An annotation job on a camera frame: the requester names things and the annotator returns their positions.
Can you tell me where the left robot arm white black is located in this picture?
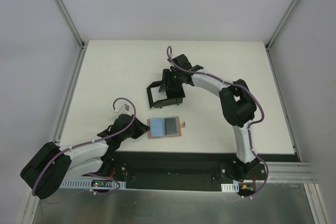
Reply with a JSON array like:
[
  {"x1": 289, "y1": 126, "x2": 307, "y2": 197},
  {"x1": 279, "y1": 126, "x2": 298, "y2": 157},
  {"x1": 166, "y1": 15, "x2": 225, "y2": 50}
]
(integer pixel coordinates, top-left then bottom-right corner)
[{"x1": 20, "y1": 114, "x2": 150, "y2": 199}]

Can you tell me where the right white cable duct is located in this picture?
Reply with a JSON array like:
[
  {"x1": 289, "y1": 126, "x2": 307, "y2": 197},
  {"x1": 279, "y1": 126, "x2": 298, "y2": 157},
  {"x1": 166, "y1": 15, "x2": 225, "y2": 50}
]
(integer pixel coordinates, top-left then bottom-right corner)
[{"x1": 220, "y1": 182, "x2": 239, "y2": 193}]

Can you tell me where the left table side rail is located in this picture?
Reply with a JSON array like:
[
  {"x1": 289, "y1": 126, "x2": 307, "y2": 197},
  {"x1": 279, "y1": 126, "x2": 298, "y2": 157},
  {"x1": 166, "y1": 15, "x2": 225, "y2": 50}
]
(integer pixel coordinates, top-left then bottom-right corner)
[{"x1": 51, "y1": 46, "x2": 87, "y2": 144}]

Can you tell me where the right aluminium frame post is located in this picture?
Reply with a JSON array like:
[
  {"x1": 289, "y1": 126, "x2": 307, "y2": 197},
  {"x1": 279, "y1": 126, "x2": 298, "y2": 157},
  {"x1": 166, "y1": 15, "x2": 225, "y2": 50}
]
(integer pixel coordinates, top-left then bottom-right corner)
[{"x1": 265, "y1": 0, "x2": 301, "y2": 51}]

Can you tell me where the aluminium frame post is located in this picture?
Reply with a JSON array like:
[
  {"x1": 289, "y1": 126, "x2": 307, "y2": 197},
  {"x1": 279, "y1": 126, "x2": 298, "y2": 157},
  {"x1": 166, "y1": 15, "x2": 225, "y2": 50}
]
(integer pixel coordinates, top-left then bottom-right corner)
[
  {"x1": 54, "y1": 0, "x2": 86, "y2": 49},
  {"x1": 265, "y1": 0, "x2": 301, "y2": 51}
]

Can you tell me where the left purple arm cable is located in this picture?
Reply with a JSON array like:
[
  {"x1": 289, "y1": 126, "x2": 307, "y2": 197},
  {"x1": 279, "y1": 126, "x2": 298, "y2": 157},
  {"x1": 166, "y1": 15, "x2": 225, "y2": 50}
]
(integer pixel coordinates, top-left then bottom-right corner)
[{"x1": 31, "y1": 98, "x2": 137, "y2": 196}]

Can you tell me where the white cards stack in tray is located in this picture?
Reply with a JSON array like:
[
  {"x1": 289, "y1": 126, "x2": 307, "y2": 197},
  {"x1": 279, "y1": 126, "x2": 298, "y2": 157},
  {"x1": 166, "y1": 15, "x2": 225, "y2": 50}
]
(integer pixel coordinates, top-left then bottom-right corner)
[{"x1": 152, "y1": 87, "x2": 167, "y2": 102}]

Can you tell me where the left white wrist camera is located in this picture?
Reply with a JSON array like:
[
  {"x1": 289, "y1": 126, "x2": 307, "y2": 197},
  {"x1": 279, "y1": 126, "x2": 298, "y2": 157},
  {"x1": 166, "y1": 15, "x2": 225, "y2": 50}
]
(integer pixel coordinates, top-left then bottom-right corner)
[{"x1": 114, "y1": 104, "x2": 132, "y2": 115}]

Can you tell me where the left white cable duct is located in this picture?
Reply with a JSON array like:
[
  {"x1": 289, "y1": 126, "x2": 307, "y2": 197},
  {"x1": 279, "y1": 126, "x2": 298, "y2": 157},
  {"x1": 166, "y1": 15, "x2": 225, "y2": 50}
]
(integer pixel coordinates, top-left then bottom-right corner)
[{"x1": 60, "y1": 178, "x2": 126, "y2": 190}]

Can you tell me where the black card tray box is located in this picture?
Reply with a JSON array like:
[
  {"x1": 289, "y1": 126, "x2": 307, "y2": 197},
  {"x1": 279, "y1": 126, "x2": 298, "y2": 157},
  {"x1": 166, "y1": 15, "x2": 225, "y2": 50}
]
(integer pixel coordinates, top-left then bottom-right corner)
[{"x1": 146, "y1": 81, "x2": 185, "y2": 109}]

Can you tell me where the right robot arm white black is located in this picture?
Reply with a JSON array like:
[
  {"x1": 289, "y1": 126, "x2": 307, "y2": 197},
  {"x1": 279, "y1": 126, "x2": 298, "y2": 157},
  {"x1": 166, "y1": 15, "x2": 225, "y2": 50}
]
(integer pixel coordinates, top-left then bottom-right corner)
[{"x1": 159, "y1": 53, "x2": 259, "y2": 182}]

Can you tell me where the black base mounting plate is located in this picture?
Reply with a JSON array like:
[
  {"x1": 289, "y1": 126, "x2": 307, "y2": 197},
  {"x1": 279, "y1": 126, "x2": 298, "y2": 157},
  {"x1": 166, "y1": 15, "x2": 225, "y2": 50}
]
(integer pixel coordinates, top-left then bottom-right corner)
[{"x1": 96, "y1": 152, "x2": 266, "y2": 191}]

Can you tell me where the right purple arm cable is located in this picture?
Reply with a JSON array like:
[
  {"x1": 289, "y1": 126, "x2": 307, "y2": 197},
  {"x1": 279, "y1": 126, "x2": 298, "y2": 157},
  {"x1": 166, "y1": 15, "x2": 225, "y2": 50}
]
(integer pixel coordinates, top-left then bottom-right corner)
[{"x1": 166, "y1": 46, "x2": 269, "y2": 198}]

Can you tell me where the aluminium cross rail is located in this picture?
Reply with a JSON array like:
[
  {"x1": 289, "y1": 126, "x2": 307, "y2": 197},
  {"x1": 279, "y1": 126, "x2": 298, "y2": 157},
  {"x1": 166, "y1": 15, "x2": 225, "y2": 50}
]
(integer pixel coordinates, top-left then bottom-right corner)
[{"x1": 267, "y1": 162, "x2": 317, "y2": 184}]

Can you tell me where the left aluminium frame post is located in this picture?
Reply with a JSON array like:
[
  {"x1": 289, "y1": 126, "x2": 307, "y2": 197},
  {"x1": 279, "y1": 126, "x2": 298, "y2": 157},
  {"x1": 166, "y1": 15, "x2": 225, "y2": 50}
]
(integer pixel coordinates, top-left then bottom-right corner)
[{"x1": 54, "y1": 0, "x2": 86, "y2": 49}]

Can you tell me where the white cable duct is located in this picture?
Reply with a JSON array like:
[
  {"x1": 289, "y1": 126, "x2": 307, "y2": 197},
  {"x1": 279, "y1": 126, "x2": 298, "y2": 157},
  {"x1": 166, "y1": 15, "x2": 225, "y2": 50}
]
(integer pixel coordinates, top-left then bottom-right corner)
[
  {"x1": 220, "y1": 182, "x2": 239, "y2": 193},
  {"x1": 60, "y1": 178, "x2": 126, "y2": 190}
]

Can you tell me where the tan leather card holder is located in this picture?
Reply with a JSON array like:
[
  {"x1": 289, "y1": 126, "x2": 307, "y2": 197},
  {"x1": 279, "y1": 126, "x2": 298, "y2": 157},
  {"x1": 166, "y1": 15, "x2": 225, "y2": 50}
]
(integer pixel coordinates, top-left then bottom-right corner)
[{"x1": 147, "y1": 116, "x2": 186, "y2": 139}]

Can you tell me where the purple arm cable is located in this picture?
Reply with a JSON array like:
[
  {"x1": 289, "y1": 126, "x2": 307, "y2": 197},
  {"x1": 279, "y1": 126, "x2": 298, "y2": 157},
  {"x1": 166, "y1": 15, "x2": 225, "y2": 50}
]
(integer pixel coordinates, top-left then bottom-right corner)
[
  {"x1": 166, "y1": 46, "x2": 269, "y2": 198},
  {"x1": 31, "y1": 98, "x2": 137, "y2": 196}
]

